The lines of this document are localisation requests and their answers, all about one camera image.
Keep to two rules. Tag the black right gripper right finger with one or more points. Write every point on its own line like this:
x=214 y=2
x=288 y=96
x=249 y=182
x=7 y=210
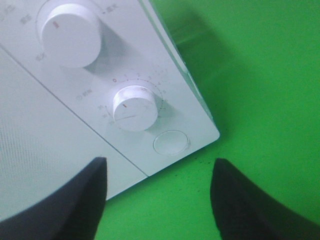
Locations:
x=243 y=211

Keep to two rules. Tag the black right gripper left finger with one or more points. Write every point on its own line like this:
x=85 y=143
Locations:
x=72 y=212

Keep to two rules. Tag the white microwave door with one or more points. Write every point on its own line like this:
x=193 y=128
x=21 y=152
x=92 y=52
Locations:
x=43 y=144

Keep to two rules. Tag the round door release button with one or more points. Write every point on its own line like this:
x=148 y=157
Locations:
x=170 y=142

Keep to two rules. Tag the lower white timer knob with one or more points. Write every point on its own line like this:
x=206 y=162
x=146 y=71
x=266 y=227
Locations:
x=134 y=108

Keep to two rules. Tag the white microwave oven body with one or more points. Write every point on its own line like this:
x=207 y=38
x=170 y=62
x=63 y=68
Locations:
x=136 y=50

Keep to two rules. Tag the upper white power knob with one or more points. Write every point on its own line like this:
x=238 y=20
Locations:
x=70 y=31

